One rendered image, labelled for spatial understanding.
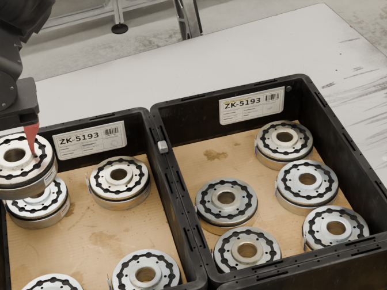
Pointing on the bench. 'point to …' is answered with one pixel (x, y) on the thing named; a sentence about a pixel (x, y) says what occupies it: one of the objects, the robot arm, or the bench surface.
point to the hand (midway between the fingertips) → (13, 151)
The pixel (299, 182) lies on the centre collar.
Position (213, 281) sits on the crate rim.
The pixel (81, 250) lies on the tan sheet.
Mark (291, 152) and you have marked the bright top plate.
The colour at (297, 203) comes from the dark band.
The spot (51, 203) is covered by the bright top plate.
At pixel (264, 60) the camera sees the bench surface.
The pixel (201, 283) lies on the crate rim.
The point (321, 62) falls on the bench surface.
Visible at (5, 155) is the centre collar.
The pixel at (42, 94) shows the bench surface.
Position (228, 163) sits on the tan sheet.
